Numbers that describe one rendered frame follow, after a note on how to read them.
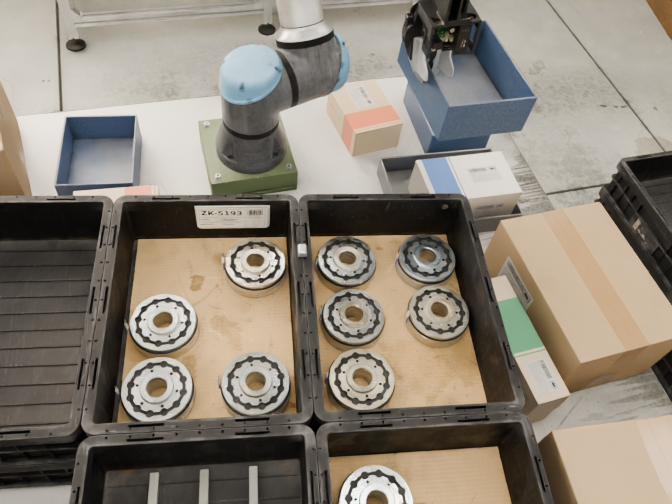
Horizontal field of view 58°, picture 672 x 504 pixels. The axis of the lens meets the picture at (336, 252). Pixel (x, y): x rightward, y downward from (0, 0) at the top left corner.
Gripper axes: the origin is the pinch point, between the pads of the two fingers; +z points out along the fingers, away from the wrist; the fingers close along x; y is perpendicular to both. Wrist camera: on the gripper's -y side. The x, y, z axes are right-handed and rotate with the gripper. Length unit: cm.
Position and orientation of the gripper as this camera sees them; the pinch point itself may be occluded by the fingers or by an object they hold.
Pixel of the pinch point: (424, 72)
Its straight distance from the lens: 101.8
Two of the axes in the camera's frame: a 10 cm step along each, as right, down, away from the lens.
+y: 2.4, 8.0, -5.4
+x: 9.7, -1.8, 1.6
